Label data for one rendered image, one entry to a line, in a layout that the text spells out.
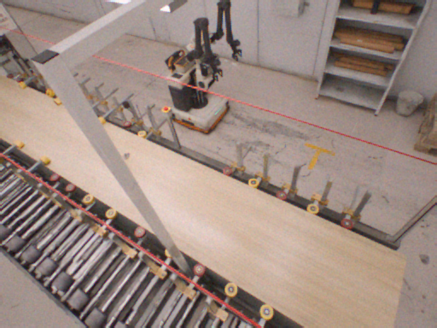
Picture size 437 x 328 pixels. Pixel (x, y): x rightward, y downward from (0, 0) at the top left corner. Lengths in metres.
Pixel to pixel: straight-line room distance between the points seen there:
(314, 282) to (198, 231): 0.85
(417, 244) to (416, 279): 0.36
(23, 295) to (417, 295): 3.77
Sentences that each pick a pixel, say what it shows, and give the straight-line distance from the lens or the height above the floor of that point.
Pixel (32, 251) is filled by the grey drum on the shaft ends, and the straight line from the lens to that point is 2.63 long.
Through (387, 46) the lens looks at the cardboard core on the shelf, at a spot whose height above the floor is 0.97.
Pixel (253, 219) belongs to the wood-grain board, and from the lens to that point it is 2.07.
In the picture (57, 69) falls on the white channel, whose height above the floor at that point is 2.43.
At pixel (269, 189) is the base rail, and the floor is 0.70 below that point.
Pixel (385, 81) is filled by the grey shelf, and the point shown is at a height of 0.52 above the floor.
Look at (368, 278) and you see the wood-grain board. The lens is 2.06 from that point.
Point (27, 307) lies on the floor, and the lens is 3.55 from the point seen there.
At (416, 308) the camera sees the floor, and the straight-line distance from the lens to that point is 3.14.
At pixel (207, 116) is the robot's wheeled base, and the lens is 3.73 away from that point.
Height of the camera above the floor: 2.76
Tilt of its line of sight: 51 degrees down
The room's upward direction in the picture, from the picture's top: 9 degrees counter-clockwise
